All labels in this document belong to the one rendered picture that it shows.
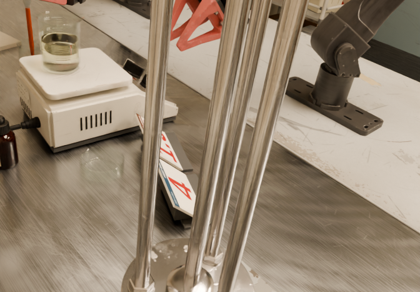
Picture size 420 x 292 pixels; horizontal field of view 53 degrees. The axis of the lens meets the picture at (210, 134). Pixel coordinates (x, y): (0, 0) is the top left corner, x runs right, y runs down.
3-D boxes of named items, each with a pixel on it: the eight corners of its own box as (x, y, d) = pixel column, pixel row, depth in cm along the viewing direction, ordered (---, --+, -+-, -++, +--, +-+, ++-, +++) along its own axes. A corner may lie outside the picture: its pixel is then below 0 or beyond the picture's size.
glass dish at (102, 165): (74, 164, 55) (73, 151, 54) (114, 155, 58) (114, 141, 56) (89, 191, 51) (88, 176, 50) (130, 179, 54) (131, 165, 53)
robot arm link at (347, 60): (340, 45, 66) (372, 47, 68) (319, 25, 74) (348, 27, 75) (329, 81, 70) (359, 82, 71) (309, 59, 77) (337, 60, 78)
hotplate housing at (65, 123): (137, 85, 75) (139, 43, 71) (178, 122, 67) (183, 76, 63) (4, 113, 62) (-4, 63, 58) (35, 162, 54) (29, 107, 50)
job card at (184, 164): (174, 134, 64) (176, 110, 62) (193, 171, 57) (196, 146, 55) (134, 137, 62) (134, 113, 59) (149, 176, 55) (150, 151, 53)
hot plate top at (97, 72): (97, 51, 66) (97, 45, 65) (135, 84, 59) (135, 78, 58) (17, 62, 59) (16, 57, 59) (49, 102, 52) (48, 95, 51)
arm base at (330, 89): (380, 95, 66) (400, 85, 71) (282, 49, 78) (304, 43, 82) (364, 137, 71) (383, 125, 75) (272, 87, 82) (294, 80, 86)
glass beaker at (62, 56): (44, 80, 55) (39, 19, 51) (37, 63, 59) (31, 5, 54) (90, 75, 58) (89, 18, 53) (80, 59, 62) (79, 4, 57)
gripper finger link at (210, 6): (175, 38, 55) (225, -12, 55) (147, 19, 59) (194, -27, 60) (197, 69, 60) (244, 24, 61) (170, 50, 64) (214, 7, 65)
